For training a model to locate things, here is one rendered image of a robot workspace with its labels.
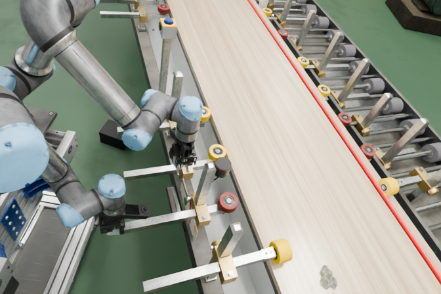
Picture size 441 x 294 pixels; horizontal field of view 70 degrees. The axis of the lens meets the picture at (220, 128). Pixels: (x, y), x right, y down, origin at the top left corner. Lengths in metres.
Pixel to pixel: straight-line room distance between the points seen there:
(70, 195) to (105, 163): 1.48
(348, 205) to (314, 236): 0.26
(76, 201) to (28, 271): 1.02
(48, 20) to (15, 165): 0.37
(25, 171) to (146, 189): 1.72
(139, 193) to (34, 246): 0.71
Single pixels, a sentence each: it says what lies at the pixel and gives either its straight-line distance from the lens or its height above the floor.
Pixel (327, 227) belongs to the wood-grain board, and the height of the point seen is 0.90.
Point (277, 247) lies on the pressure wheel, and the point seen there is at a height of 0.98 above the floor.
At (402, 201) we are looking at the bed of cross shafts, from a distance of 1.86.
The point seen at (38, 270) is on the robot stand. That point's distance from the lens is 1.98.
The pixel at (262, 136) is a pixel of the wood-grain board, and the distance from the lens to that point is 1.59.
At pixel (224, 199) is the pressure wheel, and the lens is 1.33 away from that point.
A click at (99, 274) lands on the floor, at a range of 2.14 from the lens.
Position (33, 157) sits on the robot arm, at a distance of 0.67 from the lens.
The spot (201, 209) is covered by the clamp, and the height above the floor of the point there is 0.87.
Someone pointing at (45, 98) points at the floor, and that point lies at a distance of 2.98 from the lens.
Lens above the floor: 2.03
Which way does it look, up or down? 47 degrees down
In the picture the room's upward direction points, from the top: 18 degrees clockwise
